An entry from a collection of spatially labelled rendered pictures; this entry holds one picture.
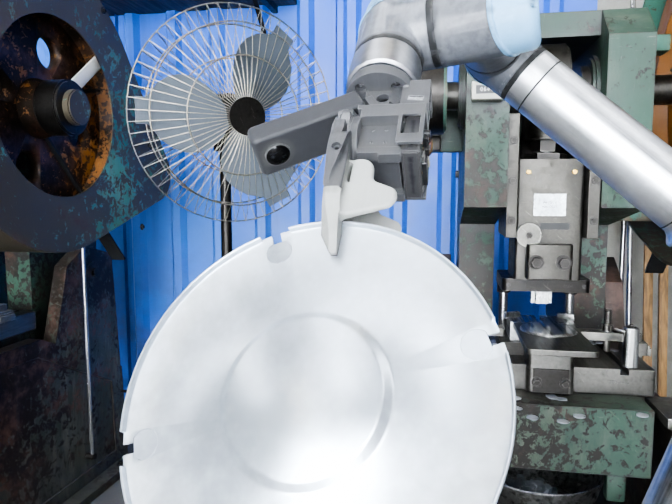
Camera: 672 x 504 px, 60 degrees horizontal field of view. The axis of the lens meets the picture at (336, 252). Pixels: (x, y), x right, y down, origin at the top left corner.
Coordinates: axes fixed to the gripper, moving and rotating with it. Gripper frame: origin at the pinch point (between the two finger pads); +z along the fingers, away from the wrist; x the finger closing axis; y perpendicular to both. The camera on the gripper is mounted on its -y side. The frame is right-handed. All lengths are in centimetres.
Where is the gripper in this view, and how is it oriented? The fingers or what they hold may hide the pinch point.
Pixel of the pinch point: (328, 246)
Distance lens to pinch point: 47.3
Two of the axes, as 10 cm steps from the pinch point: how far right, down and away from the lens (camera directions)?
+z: -1.6, 7.8, -6.1
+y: 9.7, 0.2, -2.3
